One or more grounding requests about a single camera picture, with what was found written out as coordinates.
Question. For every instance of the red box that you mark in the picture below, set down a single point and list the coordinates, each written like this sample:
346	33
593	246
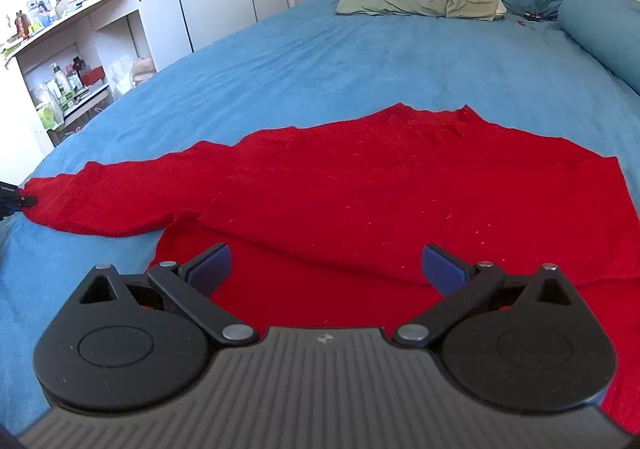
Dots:
92	76

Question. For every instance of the white desk shelf unit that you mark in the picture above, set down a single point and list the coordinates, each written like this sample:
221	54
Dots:
155	14

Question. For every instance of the white bottle green label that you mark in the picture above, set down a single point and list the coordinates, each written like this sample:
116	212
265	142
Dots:
62	81

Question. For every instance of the blue bolster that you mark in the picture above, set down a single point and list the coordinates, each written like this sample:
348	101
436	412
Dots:
600	29

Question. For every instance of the red knitted sweater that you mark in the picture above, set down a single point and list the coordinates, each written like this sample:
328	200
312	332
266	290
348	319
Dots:
375	189

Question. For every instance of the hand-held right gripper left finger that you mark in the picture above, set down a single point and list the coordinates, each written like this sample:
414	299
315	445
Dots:
212	270

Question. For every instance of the black hair clip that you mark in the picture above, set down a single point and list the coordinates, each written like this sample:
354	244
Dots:
531	17

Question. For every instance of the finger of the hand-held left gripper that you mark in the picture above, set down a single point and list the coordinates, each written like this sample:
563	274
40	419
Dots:
11	201

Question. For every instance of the brown bottle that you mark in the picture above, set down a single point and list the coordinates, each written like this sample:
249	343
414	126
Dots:
22	26

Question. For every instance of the green packet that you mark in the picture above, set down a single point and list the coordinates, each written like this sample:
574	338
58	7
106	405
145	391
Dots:
48	116

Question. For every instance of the white plastic bag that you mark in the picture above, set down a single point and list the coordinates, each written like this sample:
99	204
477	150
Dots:
127	74

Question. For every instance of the photo frame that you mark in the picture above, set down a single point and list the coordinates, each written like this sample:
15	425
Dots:
41	11

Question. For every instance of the blue bedsheet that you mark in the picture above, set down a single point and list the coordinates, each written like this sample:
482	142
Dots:
300	74

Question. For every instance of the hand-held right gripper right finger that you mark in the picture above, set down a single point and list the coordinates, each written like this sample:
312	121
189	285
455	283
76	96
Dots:
442	270

